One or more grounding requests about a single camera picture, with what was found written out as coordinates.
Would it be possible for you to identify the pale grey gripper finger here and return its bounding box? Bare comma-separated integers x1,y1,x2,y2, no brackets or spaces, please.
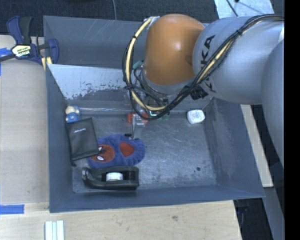
131,118,146,140

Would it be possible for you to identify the blue toy figure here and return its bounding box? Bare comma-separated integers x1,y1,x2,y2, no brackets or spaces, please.
64,105,82,124

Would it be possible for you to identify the grey metal bin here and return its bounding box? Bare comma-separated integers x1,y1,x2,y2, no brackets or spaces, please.
42,15,266,214

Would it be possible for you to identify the black flat pouch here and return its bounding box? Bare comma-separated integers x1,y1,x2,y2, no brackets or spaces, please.
64,117,101,167

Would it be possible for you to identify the white small floss box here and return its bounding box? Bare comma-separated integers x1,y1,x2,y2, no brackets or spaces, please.
186,109,206,125

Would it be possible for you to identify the black tape dispenser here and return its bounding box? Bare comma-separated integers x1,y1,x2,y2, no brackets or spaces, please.
81,165,140,191

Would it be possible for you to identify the blue and red cloth mask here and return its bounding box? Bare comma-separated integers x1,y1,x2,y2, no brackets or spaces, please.
87,133,146,170

